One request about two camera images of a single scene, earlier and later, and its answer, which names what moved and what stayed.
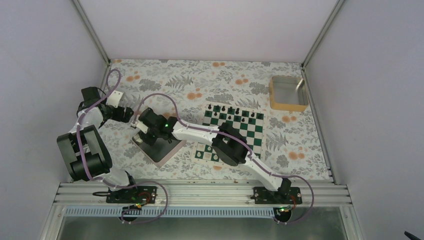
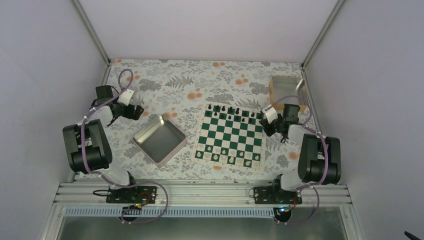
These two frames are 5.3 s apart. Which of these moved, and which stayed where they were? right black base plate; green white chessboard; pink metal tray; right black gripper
Moved: right black gripper
Stayed: pink metal tray; right black base plate; green white chessboard
